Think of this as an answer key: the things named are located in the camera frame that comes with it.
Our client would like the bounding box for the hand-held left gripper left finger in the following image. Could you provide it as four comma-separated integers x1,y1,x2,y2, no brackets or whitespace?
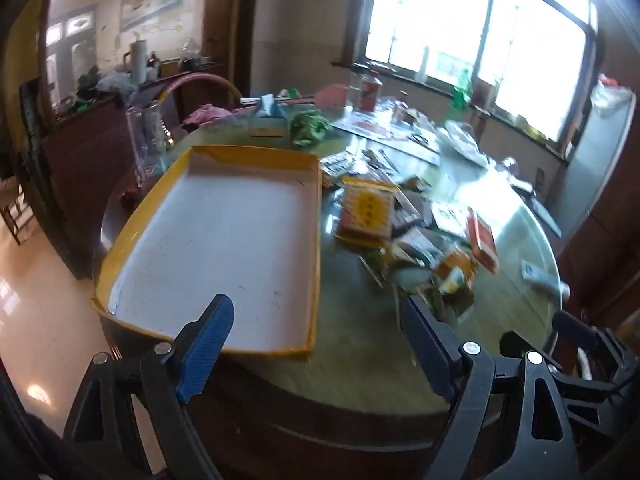
62,294,236,480

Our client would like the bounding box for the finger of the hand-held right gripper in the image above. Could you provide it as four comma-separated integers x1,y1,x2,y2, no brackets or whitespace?
499,331,632,442
551,311,638,391

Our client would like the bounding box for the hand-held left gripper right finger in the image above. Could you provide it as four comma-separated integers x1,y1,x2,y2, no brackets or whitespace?
400,295,583,480

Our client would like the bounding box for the yellow cardboard tray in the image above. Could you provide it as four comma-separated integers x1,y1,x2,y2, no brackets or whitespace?
91,145,323,361

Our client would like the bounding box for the pile of snack packets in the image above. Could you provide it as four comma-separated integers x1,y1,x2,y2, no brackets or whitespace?
320,150,502,321

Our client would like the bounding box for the white refrigerator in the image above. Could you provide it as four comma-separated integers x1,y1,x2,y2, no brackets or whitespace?
564,77,637,261

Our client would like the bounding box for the white plastic bag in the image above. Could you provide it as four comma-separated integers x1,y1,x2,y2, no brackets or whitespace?
442,120,490,167

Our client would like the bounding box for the dark wooden sideboard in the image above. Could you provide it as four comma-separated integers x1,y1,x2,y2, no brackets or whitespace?
40,62,226,281

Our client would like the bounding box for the printed paper sheet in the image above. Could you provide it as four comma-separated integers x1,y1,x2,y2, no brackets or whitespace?
332,107,442,166

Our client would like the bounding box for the pink cloth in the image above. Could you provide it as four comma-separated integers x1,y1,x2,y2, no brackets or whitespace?
182,104,228,126

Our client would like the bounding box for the wooden chair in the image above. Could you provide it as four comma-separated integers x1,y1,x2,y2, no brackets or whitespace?
0,175,37,247

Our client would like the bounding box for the teal tissue box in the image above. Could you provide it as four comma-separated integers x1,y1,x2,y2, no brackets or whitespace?
249,94,291,138

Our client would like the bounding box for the green cloth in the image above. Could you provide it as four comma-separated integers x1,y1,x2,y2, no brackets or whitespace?
287,109,333,148

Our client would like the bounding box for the green plastic bottle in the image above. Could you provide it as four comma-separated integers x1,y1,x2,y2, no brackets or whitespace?
452,69,473,111

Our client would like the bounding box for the white liquor bottle red label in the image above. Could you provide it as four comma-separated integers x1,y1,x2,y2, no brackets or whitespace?
360,71,382,111

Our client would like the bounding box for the pink hand fan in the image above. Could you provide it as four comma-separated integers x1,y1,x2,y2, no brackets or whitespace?
315,84,351,107

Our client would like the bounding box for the wicker chair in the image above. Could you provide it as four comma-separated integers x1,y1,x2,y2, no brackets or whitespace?
159,72,243,113

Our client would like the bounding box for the white thermos flask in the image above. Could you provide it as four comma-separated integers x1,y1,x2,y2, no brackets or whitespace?
129,37,150,86

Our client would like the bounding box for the large window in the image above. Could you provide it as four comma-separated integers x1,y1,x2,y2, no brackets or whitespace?
364,0,599,143

